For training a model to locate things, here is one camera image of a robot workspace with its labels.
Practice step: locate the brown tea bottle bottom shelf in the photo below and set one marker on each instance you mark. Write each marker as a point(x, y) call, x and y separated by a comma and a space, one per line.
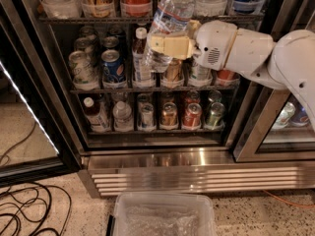
point(96, 115)

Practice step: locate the clear bottle shelf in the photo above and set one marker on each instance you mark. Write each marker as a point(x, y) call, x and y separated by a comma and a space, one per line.
point(62, 9)
point(209, 8)

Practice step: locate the stainless fridge bottom grille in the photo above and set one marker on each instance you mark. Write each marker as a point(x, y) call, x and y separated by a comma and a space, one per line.
point(195, 170)

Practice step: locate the closed right fridge door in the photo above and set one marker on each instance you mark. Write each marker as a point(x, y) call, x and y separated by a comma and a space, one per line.
point(272, 125)

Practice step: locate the clear bottle top shelf left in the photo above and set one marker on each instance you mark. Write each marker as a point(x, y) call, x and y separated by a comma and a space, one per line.
point(62, 9)

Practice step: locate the clear plastic storage bin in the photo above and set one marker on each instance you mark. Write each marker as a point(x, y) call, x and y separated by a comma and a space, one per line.
point(162, 214)

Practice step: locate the gold can middle shelf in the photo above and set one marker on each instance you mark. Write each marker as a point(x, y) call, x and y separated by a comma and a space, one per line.
point(173, 76)

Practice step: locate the red can bottom shelf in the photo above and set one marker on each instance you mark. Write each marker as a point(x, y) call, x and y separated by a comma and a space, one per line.
point(192, 116)

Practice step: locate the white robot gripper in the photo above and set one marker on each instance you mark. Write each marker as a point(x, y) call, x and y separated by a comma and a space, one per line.
point(215, 43)

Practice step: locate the blue pepsi can middle shelf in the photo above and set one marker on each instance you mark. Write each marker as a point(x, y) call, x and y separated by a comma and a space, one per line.
point(113, 71)

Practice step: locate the white green can middle shelf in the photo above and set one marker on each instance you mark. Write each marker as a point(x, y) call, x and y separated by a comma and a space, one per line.
point(85, 76)

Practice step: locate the clear plastic water bottle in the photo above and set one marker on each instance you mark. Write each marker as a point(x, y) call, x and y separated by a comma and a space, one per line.
point(171, 16)

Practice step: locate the tall tea bottle middle shelf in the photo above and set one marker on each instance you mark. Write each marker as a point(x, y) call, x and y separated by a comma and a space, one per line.
point(142, 78)

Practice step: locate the open glass fridge door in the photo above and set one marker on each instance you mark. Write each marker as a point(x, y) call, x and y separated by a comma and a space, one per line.
point(37, 140)

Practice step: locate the clear bottle top shelf right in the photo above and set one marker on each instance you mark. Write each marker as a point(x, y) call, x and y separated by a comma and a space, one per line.
point(209, 8)

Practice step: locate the gold can bottom shelf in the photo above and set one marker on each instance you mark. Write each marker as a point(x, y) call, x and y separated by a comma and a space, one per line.
point(169, 116)

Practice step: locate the silver blue can bottom shelf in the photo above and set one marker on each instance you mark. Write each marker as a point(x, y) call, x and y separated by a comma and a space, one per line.
point(146, 116)

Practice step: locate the red can middle shelf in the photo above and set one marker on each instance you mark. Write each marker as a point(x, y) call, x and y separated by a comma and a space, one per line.
point(226, 78)

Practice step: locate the green can bottom shelf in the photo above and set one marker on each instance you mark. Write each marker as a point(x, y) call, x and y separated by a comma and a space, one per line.
point(214, 116)

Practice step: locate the gold brown can top shelf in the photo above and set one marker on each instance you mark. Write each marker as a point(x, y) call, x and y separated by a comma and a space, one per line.
point(98, 8)

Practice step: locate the silver white can middle shelf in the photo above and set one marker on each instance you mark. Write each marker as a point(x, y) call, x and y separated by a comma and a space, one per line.
point(199, 76)

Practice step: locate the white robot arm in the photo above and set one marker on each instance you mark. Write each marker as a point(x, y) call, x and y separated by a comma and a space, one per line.
point(288, 63)

